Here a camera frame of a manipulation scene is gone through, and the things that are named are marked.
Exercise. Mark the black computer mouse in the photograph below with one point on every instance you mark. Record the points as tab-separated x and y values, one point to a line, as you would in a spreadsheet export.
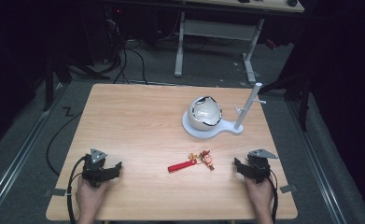
292	2

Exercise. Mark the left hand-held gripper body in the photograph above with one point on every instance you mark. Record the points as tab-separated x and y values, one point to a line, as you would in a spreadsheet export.
93	169

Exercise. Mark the grey tape piece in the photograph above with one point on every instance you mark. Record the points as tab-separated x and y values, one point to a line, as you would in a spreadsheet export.
56	192
288	188

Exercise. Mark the white hook stand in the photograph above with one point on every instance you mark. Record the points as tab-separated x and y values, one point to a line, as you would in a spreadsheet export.
247	109

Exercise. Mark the black metal stand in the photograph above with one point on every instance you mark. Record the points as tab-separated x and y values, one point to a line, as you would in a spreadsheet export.
54	74
298	90

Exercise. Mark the metal floor rail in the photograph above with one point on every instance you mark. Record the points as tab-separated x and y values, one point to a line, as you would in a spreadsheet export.
318	161
18	158

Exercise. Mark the white round bowl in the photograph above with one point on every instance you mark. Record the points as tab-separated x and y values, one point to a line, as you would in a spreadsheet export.
203	113

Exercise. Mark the wooden desk with white legs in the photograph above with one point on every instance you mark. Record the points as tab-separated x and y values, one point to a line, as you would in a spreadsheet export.
220	29

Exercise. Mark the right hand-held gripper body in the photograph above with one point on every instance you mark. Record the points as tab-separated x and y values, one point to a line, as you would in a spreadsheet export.
258	168

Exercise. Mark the dark computer tower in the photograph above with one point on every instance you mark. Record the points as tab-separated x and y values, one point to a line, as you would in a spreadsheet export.
113	28

